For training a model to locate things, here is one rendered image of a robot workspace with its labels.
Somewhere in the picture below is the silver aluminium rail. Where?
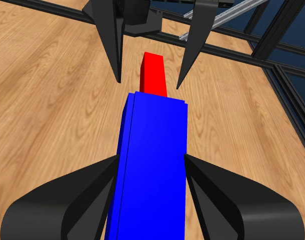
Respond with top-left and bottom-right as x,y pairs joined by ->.
178,0 -> 266,41

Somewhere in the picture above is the black table frame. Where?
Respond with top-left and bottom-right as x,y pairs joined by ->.
0,0 -> 305,154

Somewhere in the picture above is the thin red peg bar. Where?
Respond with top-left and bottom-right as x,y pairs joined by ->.
139,51 -> 168,98

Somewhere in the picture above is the blue hollow socket block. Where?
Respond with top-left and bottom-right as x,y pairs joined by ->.
104,90 -> 189,240

